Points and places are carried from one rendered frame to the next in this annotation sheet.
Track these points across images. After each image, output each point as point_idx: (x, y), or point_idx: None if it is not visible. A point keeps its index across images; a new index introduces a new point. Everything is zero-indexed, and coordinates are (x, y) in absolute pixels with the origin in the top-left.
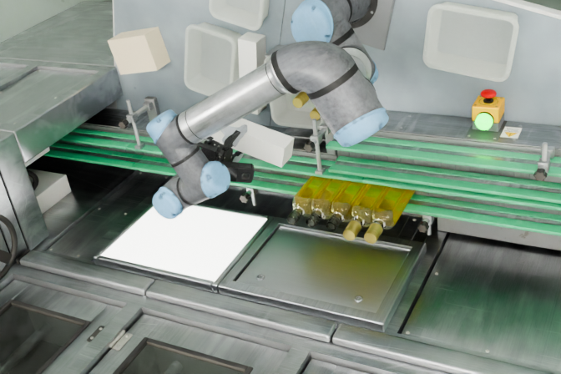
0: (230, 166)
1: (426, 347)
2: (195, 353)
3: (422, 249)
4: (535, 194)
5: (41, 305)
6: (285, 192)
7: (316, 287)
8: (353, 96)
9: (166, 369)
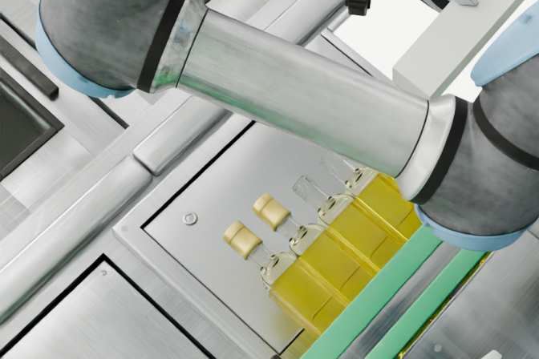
0: None
1: (37, 268)
2: None
3: None
4: None
5: None
6: None
7: (248, 169)
8: None
9: None
